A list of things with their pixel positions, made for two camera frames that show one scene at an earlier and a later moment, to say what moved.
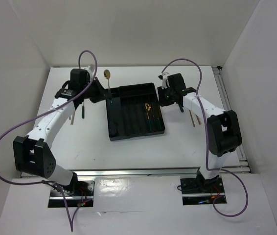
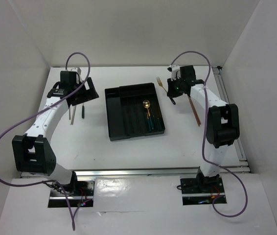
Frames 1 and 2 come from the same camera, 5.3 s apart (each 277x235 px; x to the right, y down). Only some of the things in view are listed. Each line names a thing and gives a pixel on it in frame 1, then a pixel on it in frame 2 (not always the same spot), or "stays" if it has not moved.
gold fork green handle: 181,108 → 160,83
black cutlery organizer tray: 134,110 stays
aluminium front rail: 125,173 stays
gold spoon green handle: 107,74 → 148,121
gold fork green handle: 82,111 stays
